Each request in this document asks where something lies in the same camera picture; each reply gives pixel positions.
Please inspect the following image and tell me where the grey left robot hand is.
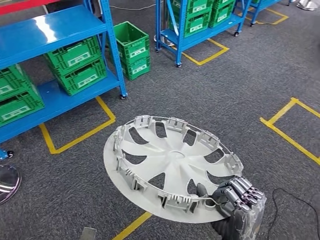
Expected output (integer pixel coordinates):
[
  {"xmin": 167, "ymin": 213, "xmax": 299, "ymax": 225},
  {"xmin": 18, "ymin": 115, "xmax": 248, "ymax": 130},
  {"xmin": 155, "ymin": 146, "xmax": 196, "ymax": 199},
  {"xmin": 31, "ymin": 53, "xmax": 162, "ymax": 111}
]
[{"xmin": 79, "ymin": 226, "xmax": 97, "ymax": 240}]

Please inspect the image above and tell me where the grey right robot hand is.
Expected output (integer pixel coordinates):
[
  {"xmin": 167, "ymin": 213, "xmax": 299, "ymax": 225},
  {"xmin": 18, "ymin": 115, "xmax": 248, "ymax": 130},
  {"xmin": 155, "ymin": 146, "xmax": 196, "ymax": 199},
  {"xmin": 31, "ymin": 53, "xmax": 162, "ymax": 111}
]
[{"xmin": 195, "ymin": 175, "xmax": 267, "ymax": 240}]

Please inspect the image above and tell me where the grey plastic hubcap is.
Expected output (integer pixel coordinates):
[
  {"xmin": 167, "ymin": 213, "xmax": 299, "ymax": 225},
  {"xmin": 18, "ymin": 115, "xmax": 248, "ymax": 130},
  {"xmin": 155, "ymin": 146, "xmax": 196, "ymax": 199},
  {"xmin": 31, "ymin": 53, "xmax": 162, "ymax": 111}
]
[{"xmin": 103, "ymin": 114, "xmax": 244, "ymax": 224}]

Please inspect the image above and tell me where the blue metal shelf rack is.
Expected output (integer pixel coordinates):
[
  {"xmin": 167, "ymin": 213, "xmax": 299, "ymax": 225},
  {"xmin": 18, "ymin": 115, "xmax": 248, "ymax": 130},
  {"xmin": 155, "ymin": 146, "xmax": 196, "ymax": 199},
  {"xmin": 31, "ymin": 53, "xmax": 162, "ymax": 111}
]
[
  {"xmin": 250, "ymin": 0, "xmax": 292, "ymax": 27},
  {"xmin": 0, "ymin": 0, "xmax": 128, "ymax": 161},
  {"xmin": 154, "ymin": 0, "xmax": 252, "ymax": 69}
]

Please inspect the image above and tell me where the yellow floor tape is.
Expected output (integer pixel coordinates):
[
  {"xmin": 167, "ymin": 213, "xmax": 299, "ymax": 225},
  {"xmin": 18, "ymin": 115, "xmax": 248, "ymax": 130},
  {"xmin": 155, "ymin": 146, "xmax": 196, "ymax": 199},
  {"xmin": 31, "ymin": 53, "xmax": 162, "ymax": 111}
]
[
  {"xmin": 259, "ymin": 96, "xmax": 320, "ymax": 167},
  {"xmin": 237, "ymin": 7, "xmax": 290, "ymax": 26},
  {"xmin": 171, "ymin": 38, "xmax": 230, "ymax": 67},
  {"xmin": 112, "ymin": 211, "xmax": 153, "ymax": 240},
  {"xmin": 38, "ymin": 96, "xmax": 117, "ymax": 156}
]

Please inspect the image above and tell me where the chrome stool base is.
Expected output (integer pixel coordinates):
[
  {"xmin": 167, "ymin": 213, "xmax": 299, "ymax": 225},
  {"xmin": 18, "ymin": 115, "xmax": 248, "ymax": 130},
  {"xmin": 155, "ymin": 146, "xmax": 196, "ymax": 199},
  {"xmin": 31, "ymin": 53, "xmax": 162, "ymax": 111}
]
[
  {"xmin": 153, "ymin": 33, "xmax": 176, "ymax": 48},
  {"xmin": 296, "ymin": 0, "xmax": 320, "ymax": 11},
  {"xmin": 0, "ymin": 164, "xmax": 23, "ymax": 205}
]

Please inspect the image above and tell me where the red barrier belt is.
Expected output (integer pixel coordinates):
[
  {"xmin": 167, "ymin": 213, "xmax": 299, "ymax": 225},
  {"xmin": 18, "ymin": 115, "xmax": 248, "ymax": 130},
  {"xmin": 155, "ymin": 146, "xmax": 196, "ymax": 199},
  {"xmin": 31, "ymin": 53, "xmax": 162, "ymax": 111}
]
[{"xmin": 0, "ymin": 0, "xmax": 60, "ymax": 16}]

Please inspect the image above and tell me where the black floor cable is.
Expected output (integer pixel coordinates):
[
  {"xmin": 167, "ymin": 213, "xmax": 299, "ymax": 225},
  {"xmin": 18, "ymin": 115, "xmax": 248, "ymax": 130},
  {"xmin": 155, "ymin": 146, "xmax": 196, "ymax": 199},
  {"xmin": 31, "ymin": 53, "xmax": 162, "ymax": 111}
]
[{"xmin": 267, "ymin": 188, "xmax": 320, "ymax": 240}]

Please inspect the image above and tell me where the white floor cable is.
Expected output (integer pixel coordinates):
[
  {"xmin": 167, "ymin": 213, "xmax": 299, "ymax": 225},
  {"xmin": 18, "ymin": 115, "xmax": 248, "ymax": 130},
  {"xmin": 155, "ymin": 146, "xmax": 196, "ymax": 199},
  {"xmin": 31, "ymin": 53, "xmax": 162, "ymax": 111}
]
[{"xmin": 109, "ymin": 2, "xmax": 157, "ymax": 11}]

